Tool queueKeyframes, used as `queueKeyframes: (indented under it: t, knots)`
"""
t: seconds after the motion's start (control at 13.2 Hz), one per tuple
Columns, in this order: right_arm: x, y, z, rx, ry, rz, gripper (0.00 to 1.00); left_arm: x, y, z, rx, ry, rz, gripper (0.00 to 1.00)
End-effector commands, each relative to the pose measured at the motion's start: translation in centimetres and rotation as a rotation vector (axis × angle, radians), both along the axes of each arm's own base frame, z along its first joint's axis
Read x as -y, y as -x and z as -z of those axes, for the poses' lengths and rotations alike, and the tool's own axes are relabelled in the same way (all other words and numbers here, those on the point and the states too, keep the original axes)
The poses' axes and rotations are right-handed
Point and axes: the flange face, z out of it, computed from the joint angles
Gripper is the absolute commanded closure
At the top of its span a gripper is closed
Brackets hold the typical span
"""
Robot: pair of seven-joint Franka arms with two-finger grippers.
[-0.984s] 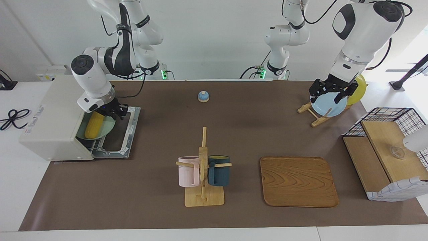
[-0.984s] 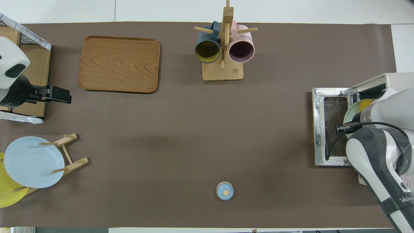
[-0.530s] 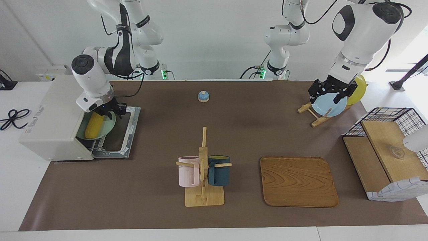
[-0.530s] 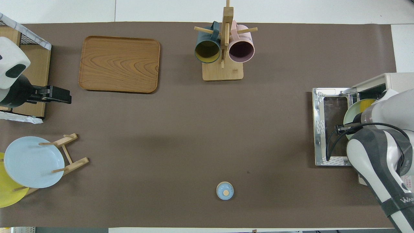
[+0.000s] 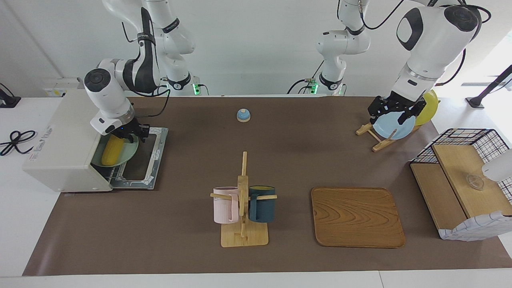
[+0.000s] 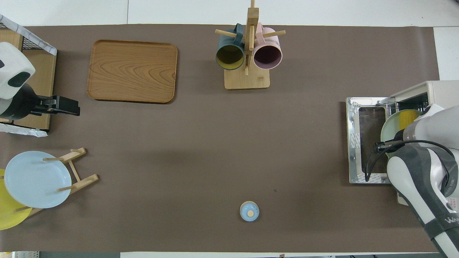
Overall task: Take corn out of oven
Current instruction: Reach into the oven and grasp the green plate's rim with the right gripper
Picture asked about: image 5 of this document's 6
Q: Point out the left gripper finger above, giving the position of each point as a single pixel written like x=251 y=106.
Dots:
x=410 y=114
x=373 y=115

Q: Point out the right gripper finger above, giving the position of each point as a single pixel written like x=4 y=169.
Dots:
x=132 y=138
x=145 y=134

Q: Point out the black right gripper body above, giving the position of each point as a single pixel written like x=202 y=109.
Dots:
x=132 y=127

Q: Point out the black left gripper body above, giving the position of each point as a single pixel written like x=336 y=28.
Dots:
x=396 y=102

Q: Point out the pale green plate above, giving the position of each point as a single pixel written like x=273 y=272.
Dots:
x=130 y=151

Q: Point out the yellow corn cob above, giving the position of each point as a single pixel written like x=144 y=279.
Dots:
x=111 y=154

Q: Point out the cream toaster oven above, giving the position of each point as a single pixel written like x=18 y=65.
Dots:
x=60 y=148

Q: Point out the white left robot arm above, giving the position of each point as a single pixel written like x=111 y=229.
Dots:
x=432 y=44

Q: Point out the light blue plate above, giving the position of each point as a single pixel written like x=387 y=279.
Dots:
x=390 y=127

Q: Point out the yellow plate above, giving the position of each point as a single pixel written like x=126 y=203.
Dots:
x=431 y=108

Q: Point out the wooden plate rack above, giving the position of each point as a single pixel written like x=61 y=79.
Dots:
x=380 y=146

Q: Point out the green lit base connector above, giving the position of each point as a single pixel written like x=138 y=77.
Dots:
x=196 y=88
x=314 y=87

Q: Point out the white box with yellow label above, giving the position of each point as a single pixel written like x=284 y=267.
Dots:
x=60 y=90

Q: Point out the small clear glass bowl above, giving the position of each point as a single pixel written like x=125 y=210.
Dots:
x=475 y=183

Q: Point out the small blue service bell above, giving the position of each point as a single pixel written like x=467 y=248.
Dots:
x=243 y=116

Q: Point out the white cylindrical device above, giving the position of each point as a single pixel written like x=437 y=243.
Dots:
x=500 y=168

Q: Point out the wooden serving tray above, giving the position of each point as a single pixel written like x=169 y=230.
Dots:
x=356 y=220

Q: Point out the pink mug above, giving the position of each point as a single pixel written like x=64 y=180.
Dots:
x=224 y=208

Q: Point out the brown table mat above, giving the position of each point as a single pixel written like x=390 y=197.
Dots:
x=180 y=240

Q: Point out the black desk clamp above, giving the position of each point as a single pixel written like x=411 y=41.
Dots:
x=10 y=102

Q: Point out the white checked cloth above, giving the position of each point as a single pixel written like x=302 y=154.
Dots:
x=472 y=230

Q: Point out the dark blue mug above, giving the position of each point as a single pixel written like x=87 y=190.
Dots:
x=262 y=210

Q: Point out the wooden mug tree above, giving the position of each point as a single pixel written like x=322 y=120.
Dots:
x=244 y=238

